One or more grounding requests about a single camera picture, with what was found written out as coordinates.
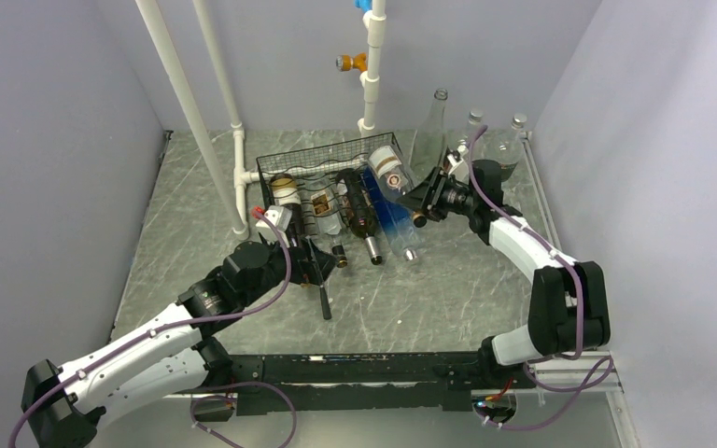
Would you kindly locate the clear round glass bottle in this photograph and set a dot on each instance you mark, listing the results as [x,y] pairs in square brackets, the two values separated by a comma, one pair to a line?
[474,123]

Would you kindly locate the orange valve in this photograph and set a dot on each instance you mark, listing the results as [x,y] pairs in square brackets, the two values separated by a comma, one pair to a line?
[346,63]

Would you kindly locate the dark bottle black capsule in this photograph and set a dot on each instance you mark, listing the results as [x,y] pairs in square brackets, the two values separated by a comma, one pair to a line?
[329,222]

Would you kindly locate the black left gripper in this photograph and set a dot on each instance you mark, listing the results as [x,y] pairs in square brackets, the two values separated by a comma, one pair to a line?
[302,264]

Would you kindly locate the slanted white pipe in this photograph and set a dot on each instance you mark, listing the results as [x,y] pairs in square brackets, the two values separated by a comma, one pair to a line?
[164,45]

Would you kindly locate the aluminium frame rail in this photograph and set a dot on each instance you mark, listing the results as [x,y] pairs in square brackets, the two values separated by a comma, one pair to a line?
[555,375]

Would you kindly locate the dark bottle silver capsule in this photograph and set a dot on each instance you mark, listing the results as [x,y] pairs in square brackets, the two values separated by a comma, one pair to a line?
[358,212]

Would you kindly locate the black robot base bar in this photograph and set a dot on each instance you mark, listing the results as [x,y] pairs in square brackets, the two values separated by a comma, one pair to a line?
[449,381]

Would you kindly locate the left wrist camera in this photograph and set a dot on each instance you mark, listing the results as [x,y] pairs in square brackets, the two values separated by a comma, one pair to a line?
[272,223]

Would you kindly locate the blue glass bottle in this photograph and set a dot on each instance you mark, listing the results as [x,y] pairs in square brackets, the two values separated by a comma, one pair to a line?
[395,221]

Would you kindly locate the white pipe with valves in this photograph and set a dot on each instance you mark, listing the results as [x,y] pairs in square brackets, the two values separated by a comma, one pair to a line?
[375,21]

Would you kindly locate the black handled tool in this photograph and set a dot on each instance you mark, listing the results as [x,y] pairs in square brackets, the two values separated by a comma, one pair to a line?
[323,294]

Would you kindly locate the clear bottle black cap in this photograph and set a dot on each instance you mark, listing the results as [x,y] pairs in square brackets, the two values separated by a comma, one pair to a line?
[392,176]

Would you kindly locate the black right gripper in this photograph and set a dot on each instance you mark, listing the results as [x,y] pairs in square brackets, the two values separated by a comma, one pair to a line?
[425,195]

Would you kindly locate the dark bottle gold foil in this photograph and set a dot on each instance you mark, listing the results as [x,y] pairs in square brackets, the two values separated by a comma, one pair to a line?
[286,194]

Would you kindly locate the clear bottle black gold label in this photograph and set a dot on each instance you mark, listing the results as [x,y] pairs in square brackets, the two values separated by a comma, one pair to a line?
[430,139]

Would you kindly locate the black wire wine rack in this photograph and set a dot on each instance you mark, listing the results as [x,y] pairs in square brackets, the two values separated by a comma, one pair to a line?
[316,167]

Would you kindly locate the white pipe with tee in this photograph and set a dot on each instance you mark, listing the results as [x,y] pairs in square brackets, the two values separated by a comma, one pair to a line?
[241,176]

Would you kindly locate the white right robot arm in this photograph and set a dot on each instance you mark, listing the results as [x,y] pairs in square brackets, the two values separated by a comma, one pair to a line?
[568,309]

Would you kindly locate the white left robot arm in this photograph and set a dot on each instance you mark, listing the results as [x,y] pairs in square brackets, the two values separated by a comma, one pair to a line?
[174,351]

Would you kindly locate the blue valve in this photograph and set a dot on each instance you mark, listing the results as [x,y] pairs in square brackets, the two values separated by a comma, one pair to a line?
[364,5]

